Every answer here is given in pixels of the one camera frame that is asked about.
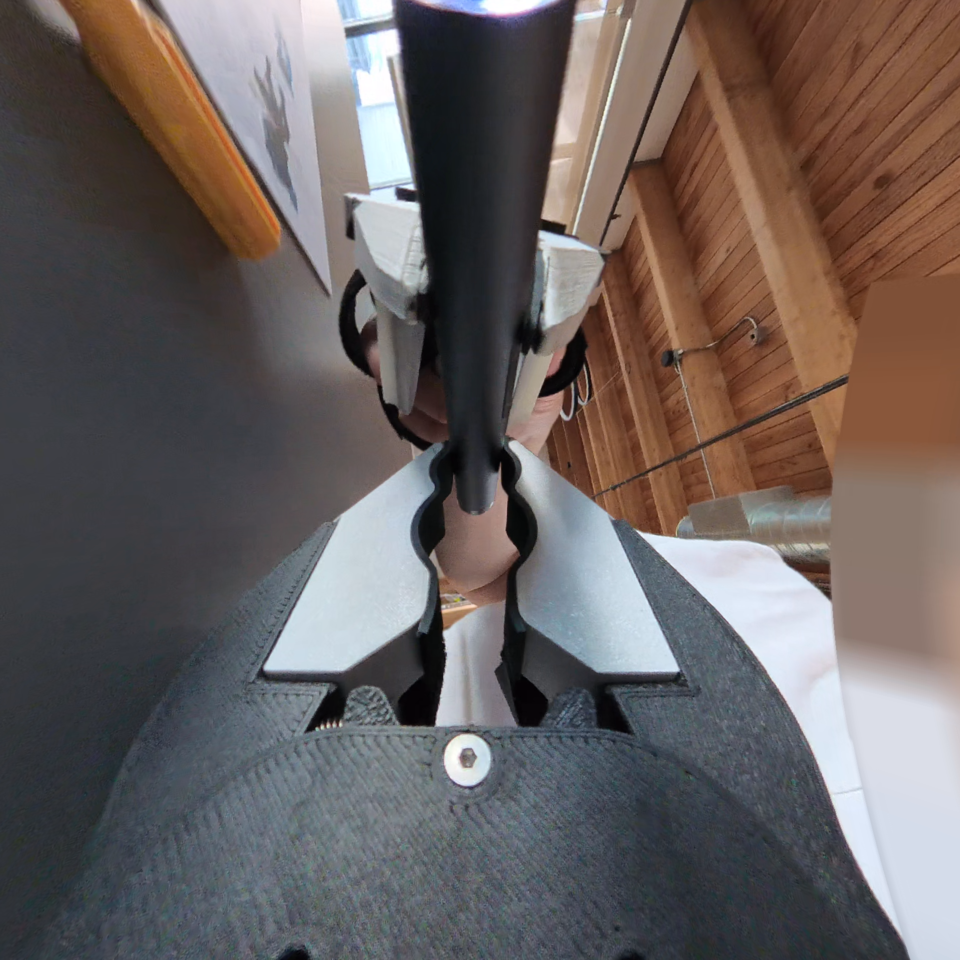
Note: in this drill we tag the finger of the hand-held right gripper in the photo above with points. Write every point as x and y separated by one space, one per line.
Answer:
386 247
566 285

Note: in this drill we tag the person's right forearm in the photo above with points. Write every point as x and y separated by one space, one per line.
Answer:
474 559

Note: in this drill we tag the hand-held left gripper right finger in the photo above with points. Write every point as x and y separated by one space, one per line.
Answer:
592 600

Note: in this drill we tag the black electric screwdriver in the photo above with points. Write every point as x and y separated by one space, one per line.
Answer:
480 225

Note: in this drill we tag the person's right hand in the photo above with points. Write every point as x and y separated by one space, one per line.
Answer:
429 412

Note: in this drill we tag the silver ventilation duct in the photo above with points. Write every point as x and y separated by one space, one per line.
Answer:
772 517

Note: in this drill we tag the grey ceiling conduit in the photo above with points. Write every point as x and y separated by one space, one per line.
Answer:
709 346

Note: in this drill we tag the black metal tie rod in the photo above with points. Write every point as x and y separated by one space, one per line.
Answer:
720 435

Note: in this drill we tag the yellow wooden board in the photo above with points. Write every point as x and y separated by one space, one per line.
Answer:
180 127

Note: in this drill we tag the large window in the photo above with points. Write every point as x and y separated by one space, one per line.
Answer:
375 112

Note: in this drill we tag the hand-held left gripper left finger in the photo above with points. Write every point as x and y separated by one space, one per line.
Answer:
352 592

